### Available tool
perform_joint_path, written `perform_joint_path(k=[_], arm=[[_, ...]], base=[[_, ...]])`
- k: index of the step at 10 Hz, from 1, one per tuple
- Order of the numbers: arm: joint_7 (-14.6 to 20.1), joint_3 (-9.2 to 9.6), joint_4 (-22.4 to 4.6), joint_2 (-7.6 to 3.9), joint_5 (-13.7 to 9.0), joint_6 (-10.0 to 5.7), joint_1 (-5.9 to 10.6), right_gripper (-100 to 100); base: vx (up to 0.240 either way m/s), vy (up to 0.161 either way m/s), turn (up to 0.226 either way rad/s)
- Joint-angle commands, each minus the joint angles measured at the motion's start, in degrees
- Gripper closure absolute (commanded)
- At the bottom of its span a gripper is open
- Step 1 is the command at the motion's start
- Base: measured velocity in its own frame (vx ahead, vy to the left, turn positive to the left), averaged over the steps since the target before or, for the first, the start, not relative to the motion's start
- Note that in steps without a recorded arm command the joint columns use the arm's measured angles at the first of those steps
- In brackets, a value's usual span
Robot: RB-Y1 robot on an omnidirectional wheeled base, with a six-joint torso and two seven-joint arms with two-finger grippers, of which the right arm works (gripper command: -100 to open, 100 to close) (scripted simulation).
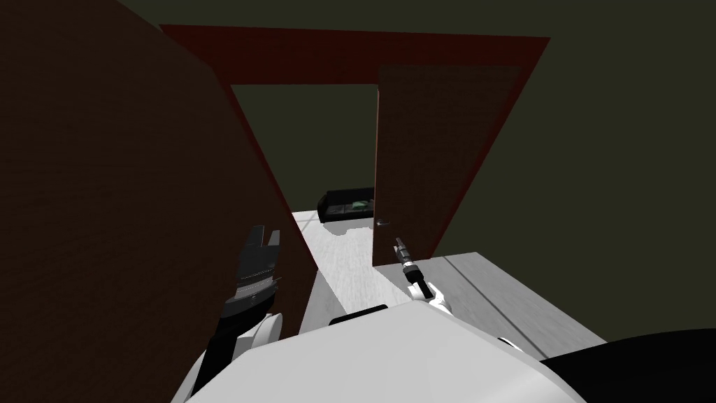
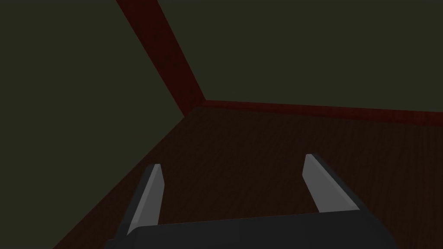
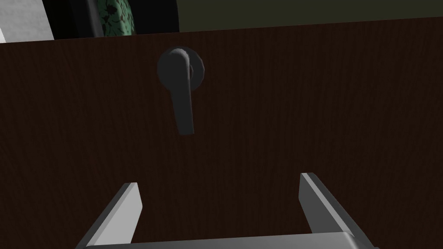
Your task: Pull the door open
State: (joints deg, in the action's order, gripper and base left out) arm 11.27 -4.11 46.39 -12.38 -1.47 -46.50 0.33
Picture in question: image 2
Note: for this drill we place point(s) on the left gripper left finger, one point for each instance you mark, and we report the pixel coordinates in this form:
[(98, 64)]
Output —
[(149, 197)]

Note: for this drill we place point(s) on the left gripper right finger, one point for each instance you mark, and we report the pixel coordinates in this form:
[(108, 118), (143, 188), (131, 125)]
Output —
[(327, 188)]

